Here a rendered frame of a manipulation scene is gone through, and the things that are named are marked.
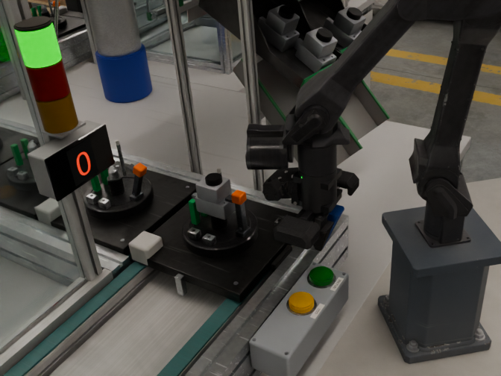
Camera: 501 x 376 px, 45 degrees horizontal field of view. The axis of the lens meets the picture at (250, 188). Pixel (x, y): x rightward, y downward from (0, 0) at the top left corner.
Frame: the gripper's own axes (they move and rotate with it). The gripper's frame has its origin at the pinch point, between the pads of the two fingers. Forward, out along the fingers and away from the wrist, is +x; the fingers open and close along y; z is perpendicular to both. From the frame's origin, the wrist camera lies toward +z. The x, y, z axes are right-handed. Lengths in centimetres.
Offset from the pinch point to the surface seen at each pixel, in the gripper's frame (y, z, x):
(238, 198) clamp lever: -0.9, 15.6, -1.5
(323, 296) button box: 3.6, -2.5, 9.7
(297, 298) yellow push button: 7.0, 0.5, 8.5
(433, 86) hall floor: -292, 62, 106
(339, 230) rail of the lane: -14.5, 2.9, 10.6
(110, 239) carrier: 8.4, 39.1, 8.7
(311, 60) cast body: -28.0, 14.7, -16.3
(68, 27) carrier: -83, 144, 9
